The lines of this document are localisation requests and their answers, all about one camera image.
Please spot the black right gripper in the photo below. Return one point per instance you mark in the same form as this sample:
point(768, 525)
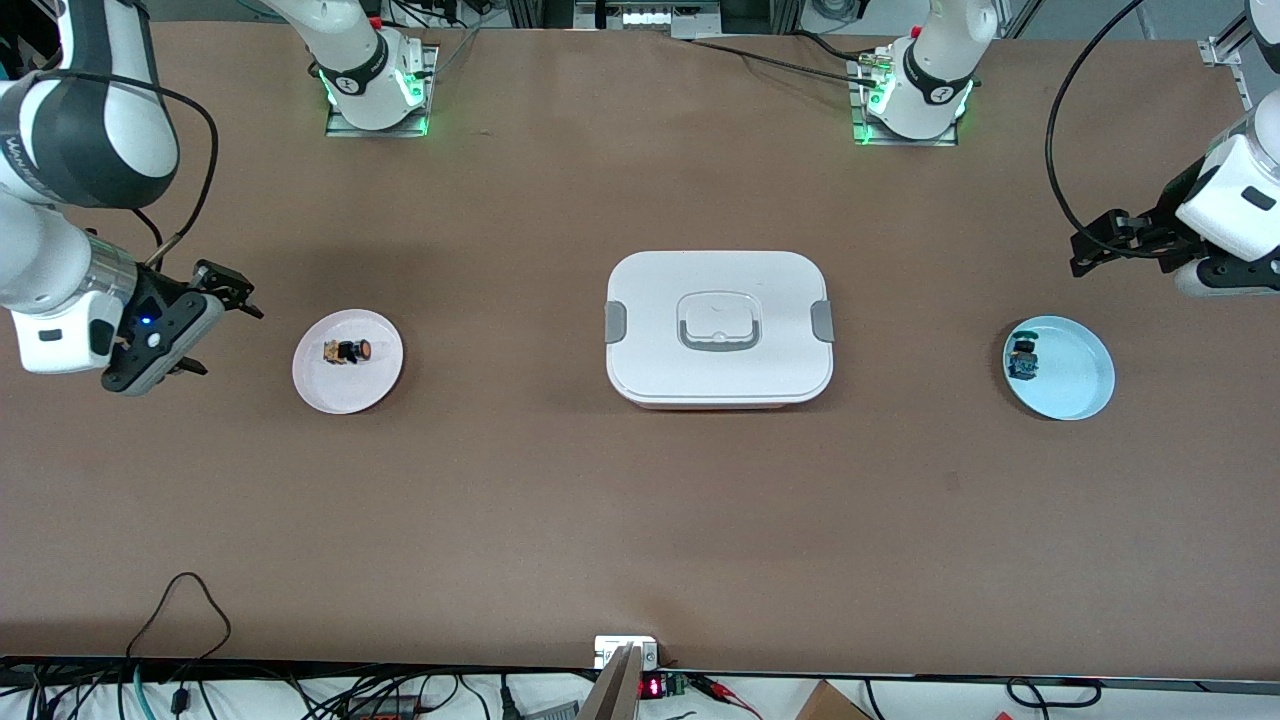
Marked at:
point(158, 291)

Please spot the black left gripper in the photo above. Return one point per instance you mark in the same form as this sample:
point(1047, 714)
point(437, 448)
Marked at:
point(1163, 228)

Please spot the orange push-button switch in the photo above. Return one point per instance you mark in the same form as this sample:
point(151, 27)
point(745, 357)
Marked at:
point(350, 352)

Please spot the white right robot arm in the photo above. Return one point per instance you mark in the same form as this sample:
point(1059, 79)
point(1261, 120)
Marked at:
point(40, 260)

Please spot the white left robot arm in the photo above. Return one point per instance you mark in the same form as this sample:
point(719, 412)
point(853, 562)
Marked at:
point(940, 70)

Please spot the light blue round plate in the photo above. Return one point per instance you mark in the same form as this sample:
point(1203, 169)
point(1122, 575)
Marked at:
point(1075, 370)

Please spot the pink round plate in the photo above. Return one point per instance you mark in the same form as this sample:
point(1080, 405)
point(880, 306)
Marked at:
point(350, 392)

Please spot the white lidded lunch box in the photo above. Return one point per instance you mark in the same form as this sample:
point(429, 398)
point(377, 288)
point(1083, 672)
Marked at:
point(660, 350)

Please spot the small white mounting block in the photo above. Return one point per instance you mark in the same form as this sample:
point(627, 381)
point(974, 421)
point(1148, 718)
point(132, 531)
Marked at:
point(605, 648)

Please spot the lit silver control box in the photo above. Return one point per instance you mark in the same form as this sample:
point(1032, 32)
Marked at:
point(650, 15)

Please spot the brown cardboard piece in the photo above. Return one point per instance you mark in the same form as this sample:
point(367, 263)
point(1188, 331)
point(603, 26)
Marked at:
point(830, 705)

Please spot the red LED display board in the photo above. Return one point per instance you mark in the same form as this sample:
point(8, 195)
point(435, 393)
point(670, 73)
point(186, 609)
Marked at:
point(652, 686)

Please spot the red clip leads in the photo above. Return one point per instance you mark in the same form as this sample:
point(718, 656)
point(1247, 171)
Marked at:
point(725, 692)

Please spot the green push-button switch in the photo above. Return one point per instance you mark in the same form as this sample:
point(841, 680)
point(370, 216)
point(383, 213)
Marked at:
point(1022, 362)

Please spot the aluminium profile rail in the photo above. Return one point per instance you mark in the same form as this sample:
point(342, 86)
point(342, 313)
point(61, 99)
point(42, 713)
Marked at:
point(1222, 48)

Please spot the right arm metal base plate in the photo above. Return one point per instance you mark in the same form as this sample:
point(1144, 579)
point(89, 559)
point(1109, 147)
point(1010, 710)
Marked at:
point(345, 130)

